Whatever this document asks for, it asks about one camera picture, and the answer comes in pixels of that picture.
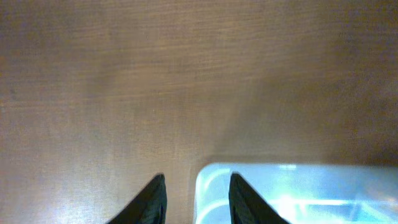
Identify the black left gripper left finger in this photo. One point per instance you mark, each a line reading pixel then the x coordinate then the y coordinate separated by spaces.
pixel 149 206

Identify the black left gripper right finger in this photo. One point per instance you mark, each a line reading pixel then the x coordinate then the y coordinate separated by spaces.
pixel 247 206

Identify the clear plastic container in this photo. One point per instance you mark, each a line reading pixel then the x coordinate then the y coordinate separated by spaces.
pixel 303 193

